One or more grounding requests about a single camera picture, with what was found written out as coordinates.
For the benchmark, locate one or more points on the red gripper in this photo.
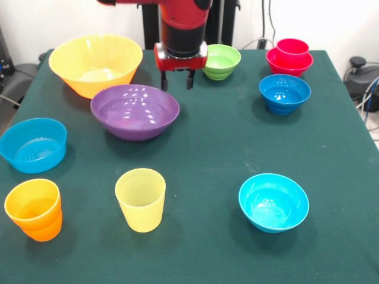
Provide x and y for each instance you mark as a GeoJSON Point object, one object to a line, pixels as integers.
{"type": "Point", "coordinates": [180, 63]}

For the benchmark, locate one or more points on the green bowl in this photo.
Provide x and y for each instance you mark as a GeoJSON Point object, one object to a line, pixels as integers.
{"type": "Point", "coordinates": [222, 65]}

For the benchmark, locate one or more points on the large purple bowl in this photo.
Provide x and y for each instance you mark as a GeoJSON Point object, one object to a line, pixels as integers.
{"type": "Point", "coordinates": [133, 127]}

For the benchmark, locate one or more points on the red-pink bowl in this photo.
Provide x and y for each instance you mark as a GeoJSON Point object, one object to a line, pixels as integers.
{"type": "Point", "coordinates": [284, 68]}

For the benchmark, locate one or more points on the dark blue bowl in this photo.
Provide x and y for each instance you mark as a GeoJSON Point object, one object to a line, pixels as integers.
{"type": "Point", "coordinates": [284, 99]}

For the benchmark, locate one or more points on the red-pink cup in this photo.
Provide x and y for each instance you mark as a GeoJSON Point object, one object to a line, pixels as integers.
{"type": "Point", "coordinates": [293, 47]}

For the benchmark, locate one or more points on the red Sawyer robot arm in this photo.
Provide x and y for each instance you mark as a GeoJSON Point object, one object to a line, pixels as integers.
{"type": "Point", "coordinates": [183, 26]}

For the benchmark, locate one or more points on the large orange bowl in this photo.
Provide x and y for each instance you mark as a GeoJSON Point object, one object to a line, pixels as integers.
{"type": "Point", "coordinates": [89, 59]}

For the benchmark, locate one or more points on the yellow-green cup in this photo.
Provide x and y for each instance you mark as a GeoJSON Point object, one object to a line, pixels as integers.
{"type": "Point", "coordinates": [140, 213]}

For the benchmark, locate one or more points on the cyan bowl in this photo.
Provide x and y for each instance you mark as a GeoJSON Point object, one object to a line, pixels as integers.
{"type": "Point", "coordinates": [272, 207]}

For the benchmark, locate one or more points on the blue ribbed bowl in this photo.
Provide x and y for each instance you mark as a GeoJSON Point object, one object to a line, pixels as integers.
{"type": "Point", "coordinates": [32, 154]}

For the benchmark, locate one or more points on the black device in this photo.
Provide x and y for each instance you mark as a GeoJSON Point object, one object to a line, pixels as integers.
{"type": "Point", "coordinates": [6, 65]}

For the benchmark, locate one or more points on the dark green tablecloth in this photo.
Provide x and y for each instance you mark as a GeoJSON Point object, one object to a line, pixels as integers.
{"type": "Point", "coordinates": [207, 260]}

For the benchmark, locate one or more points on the orange cup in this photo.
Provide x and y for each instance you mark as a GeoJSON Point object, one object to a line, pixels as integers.
{"type": "Point", "coordinates": [35, 225]}

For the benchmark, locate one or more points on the grey pedestal foot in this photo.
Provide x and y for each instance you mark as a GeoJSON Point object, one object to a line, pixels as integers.
{"type": "Point", "coordinates": [20, 77]}
{"type": "Point", "coordinates": [364, 77]}

